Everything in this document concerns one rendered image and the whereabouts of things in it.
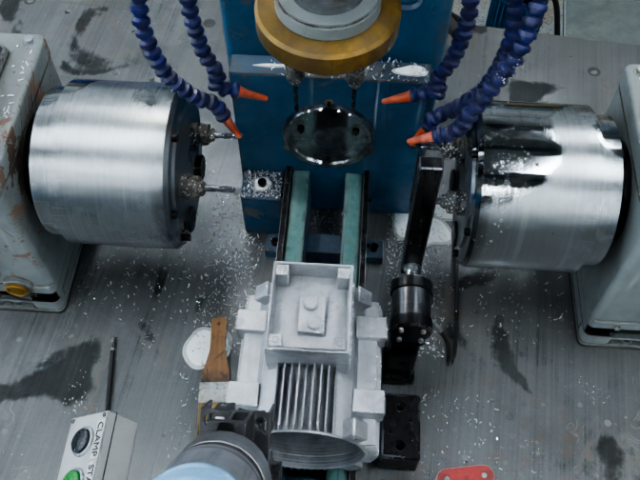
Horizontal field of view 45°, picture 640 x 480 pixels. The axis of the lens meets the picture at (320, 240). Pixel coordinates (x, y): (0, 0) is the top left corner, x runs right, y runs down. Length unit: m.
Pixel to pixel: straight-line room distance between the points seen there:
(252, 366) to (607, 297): 0.55
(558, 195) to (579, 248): 0.09
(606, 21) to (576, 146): 2.04
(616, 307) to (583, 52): 0.69
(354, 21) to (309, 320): 0.36
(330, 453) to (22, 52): 0.73
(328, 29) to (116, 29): 0.93
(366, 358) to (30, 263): 0.56
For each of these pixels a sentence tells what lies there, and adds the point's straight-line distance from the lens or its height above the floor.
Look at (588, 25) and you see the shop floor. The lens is 3.09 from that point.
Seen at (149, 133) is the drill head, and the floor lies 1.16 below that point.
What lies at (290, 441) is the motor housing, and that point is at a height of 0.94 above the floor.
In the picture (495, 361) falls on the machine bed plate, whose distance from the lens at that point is 1.32.
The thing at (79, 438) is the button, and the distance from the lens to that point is 1.00.
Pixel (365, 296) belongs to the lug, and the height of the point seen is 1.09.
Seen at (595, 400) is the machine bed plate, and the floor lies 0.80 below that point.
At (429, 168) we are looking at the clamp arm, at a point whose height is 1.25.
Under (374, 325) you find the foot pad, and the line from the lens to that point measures 1.01.
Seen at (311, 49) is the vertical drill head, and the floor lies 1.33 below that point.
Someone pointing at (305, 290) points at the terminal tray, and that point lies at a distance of 0.98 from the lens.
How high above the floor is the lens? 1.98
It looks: 58 degrees down
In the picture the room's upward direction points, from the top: straight up
